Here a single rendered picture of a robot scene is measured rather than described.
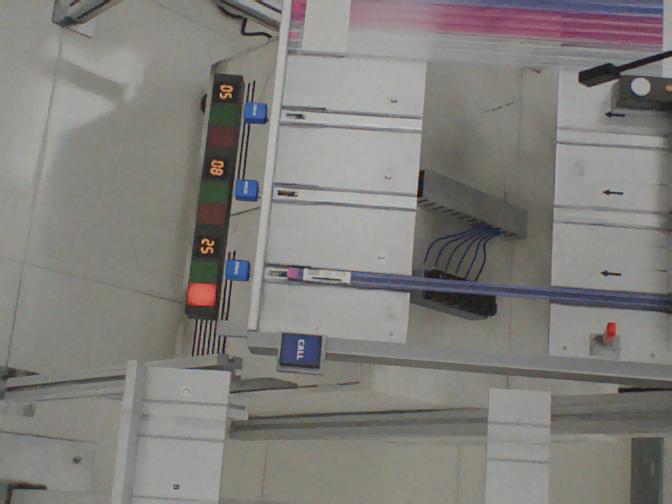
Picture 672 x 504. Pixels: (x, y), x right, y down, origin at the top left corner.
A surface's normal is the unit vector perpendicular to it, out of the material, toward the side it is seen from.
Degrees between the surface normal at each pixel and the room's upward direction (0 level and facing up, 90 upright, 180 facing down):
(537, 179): 0
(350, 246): 44
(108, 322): 0
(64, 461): 0
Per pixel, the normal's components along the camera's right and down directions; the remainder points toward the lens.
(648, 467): -0.74, -0.23
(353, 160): -0.04, -0.25
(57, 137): 0.66, -0.13
